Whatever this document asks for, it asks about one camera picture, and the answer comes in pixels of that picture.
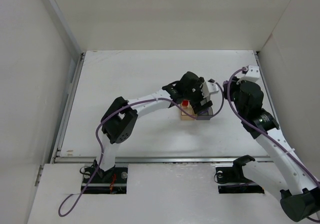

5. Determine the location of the aluminium front rail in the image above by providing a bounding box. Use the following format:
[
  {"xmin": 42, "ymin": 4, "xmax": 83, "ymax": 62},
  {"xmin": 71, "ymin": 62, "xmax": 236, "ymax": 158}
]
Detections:
[{"xmin": 49, "ymin": 155, "xmax": 292, "ymax": 163}]

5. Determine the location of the clear grey container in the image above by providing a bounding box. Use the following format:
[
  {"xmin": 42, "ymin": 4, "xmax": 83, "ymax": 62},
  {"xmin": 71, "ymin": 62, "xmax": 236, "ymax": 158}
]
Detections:
[{"xmin": 196, "ymin": 107, "xmax": 214, "ymax": 120}]

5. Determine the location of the clear orange container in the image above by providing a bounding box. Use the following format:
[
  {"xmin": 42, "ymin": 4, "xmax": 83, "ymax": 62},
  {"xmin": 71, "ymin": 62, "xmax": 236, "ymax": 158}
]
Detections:
[{"xmin": 180, "ymin": 102, "xmax": 197, "ymax": 121}]

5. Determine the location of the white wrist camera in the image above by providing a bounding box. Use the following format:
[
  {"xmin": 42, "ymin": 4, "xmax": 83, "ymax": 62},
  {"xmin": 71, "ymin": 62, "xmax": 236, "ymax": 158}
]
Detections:
[
  {"xmin": 237, "ymin": 65, "xmax": 260, "ymax": 84},
  {"xmin": 201, "ymin": 79, "xmax": 220, "ymax": 98}
]

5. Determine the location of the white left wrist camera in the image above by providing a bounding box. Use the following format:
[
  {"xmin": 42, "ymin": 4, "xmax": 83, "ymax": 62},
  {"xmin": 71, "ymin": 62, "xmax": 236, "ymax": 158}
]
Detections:
[{"xmin": 201, "ymin": 79, "xmax": 220, "ymax": 98}]

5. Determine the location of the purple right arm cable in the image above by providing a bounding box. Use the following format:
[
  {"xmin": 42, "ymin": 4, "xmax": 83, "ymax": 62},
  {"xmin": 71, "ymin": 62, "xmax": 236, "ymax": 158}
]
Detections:
[{"xmin": 227, "ymin": 67, "xmax": 320, "ymax": 222}]

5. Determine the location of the aluminium frame rail left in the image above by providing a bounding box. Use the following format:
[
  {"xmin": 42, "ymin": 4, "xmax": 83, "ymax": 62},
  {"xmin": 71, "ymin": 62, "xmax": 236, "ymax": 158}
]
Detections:
[{"xmin": 41, "ymin": 0, "xmax": 83, "ymax": 163}]

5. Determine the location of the aluminium frame rail right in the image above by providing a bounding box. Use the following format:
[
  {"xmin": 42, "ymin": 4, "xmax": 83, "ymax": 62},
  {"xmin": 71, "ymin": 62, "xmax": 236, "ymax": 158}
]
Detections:
[{"xmin": 253, "ymin": 51, "xmax": 294, "ymax": 155}]

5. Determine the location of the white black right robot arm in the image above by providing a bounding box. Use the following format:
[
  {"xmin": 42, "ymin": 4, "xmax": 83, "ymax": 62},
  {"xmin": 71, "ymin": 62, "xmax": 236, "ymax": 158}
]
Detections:
[{"xmin": 223, "ymin": 77, "xmax": 320, "ymax": 223}]

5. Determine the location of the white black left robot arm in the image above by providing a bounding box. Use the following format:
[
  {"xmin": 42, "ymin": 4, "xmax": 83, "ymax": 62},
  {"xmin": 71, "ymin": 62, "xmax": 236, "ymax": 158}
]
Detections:
[{"xmin": 94, "ymin": 71, "xmax": 219, "ymax": 179}]

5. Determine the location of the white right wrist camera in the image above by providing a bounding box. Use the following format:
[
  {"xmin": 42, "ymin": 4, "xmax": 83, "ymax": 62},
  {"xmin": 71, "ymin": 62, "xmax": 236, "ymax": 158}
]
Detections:
[{"xmin": 237, "ymin": 65, "xmax": 260, "ymax": 84}]

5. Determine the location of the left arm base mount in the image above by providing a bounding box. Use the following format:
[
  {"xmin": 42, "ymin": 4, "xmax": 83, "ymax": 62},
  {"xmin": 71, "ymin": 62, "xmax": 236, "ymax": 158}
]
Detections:
[{"xmin": 83, "ymin": 167, "xmax": 128, "ymax": 194}]

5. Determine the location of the aluminium frame rail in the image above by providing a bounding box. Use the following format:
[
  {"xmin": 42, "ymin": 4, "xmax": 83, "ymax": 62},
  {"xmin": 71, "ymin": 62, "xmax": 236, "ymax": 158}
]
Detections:
[
  {"xmin": 253, "ymin": 51, "xmax": 294, "ymax": 155},
  {"xmin": 41, "ymin": 0, "xmax": 83, "ymax": 163}
]

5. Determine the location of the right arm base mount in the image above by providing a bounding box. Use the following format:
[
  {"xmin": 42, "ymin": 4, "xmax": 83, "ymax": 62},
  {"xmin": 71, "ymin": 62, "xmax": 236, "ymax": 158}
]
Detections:
[{"xmin": 214, "ymin": 155, "xmax": 265, "ymax": 194}]

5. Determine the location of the red lego brick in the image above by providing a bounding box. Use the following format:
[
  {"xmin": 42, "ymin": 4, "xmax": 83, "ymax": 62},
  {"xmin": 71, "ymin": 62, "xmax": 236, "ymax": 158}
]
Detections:
[{"xmin": 181, "ymin": 100, "xmax": 189, "ymax": 107}]

